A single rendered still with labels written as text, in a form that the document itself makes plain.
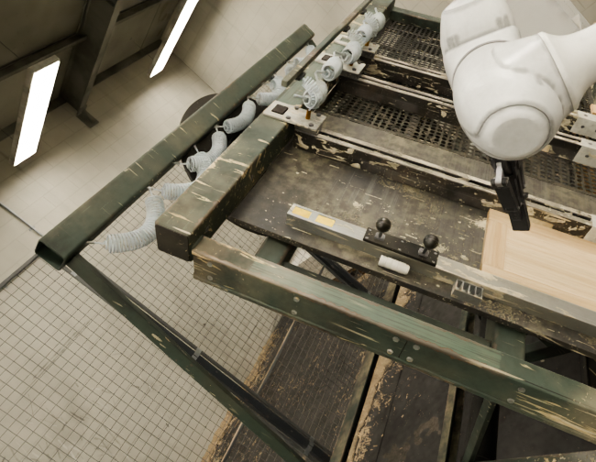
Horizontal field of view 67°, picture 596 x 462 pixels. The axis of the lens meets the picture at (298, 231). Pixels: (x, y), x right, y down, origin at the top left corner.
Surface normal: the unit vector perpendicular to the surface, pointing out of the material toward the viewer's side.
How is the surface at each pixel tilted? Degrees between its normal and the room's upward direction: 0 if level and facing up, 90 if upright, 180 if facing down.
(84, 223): 90
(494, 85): 29
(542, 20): 90
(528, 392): 90
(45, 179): 90
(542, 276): 60
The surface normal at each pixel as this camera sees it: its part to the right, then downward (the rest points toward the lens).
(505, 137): -0.25, 0.70
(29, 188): 0.56, -0.42
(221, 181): 0.12, -0.71
